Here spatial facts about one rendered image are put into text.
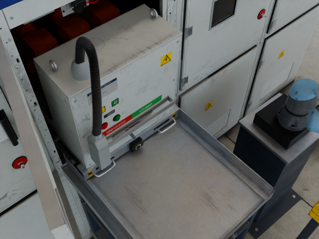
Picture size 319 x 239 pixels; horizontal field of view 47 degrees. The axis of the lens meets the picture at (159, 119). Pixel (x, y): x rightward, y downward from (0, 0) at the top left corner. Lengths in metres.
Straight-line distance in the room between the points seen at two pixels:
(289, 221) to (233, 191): 0.99
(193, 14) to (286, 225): 1.50
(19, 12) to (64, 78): 0.25
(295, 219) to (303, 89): 1.08
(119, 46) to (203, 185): 0.69
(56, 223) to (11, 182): 0.84
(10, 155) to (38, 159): 0.63
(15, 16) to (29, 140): 0.43
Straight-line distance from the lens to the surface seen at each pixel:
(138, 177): 1.62
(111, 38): 1.37
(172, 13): 1.54
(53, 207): 0.74
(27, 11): 1.15
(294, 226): 2.55
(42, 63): 1.31
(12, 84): 0.96
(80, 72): 1.21
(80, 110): 1.27
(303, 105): 1.75
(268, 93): 2.94
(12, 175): 1.52
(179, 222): 1.52
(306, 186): 2.71
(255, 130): 1.91
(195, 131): 1.75
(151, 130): 1.69
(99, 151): 1.30
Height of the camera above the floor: 2.23
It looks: 51 degrees down
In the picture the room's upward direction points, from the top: straight up
